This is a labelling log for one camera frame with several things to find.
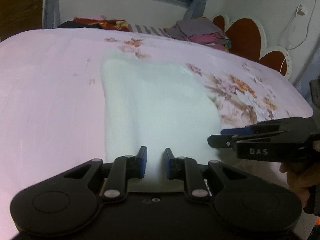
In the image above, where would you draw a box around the pink floral bed sheet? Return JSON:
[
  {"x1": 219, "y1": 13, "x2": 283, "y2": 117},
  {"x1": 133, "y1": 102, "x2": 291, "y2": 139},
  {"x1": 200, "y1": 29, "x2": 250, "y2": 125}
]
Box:
[{"x1": 1, "y1": 28, "x2": 298, "y2": 239}]

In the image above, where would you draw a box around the blue lace curtain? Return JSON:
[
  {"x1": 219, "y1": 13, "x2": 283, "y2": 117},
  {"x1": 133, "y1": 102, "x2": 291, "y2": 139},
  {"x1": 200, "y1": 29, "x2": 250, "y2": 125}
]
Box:
[{"x1": 295, "y1": 42, "x2": 319, "y2": 117}]

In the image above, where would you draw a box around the person right hand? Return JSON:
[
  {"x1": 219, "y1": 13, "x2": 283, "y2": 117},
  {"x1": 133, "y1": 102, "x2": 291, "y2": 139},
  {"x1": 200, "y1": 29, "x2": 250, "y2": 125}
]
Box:
[{"x1": 279, "y1": 139, "x2": 320, "y2": 208}]

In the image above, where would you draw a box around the red orange patterned cloth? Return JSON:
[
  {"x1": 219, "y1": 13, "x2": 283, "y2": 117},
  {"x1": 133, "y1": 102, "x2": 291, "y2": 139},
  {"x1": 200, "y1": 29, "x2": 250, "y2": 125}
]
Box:
[{"x1": 73, "y1": 18, "x2": 131, "y2": 31}]

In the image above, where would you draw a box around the black garment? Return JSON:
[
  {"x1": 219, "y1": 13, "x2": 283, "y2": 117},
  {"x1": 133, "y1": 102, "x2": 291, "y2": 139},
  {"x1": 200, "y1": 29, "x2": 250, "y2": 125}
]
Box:
[{"x1": 57, "y1": 21, "x2": 86, "y2": 29}]

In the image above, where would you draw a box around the white wall plug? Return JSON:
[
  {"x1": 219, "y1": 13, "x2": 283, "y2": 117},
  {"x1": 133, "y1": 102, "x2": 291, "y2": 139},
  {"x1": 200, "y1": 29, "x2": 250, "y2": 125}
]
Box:
[{"x1": 296, "y1": 4, "x2": 308, "y2": 16}]

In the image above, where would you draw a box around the brown wooden door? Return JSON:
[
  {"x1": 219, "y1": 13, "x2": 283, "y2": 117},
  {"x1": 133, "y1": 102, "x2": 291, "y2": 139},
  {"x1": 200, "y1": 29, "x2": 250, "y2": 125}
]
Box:
[{"x1": 0, "y1": 0, "x2": 43, "y2": 41}]

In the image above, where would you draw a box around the pile of folded clothes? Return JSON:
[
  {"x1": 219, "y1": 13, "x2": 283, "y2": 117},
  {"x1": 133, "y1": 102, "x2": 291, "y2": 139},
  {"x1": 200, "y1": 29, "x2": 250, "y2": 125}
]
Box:
[{"x1": 164, "y1": 17, "x2": 231, "y2": 52}]

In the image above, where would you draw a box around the left grey curtain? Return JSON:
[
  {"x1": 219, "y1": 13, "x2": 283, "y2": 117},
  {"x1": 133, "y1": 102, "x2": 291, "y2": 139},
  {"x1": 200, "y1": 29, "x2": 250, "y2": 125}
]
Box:
[{"x1": 42, "y1": 0, "x2": 60, "y2": 29}]

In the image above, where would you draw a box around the white charger cable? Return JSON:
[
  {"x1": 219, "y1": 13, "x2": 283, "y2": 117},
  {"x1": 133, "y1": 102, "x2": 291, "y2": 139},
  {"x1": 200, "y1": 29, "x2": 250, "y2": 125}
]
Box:
[{"x1": 279, "y1": 0, "x2": 315, "y2": 74}]

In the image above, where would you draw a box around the red white scalloped headboard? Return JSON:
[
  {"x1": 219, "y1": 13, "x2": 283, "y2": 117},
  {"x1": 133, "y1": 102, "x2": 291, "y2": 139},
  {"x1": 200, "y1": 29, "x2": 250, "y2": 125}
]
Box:
[{"x1": 213, "y1": 15, "x2": 292, "y2": 79}]

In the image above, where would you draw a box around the grey white striped cloth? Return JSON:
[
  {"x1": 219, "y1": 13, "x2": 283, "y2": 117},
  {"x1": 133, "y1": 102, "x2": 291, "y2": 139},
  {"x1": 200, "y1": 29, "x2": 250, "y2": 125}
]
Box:
[{"x1": 128, "y1": 24, "x2": 170, "y2": 37}]

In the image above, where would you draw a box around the cream knitted sweater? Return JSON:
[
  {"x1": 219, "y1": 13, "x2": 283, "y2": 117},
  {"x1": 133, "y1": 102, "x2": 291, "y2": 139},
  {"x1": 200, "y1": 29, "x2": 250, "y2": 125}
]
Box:
[{"x1": 101, "y1": 50, "x2": 221, "y2": 180}]

